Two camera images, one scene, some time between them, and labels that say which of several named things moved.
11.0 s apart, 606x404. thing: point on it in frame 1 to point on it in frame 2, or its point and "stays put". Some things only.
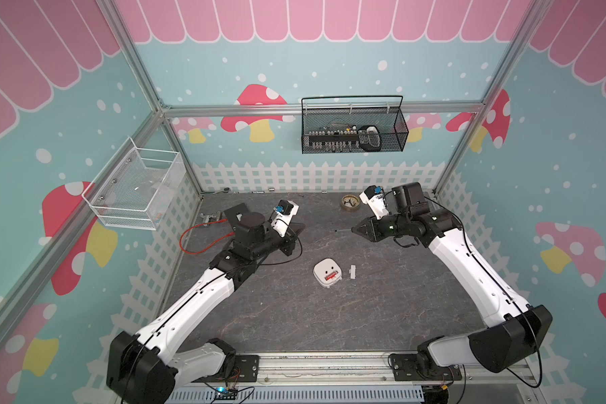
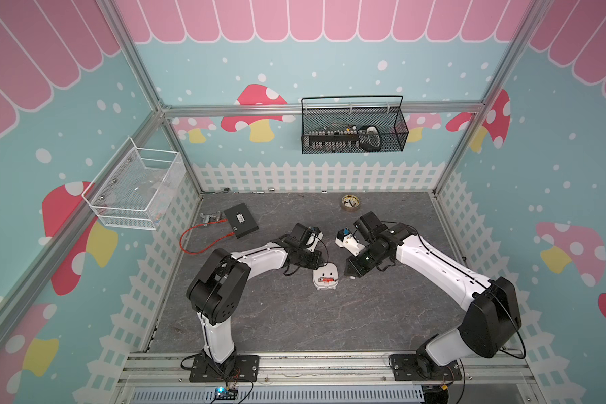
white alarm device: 327,272 stays put
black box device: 235,215 stays put
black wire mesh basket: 344,130 stays put
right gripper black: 371,231 to 353,268
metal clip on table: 208,219 stays put
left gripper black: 288,241 to 314,263
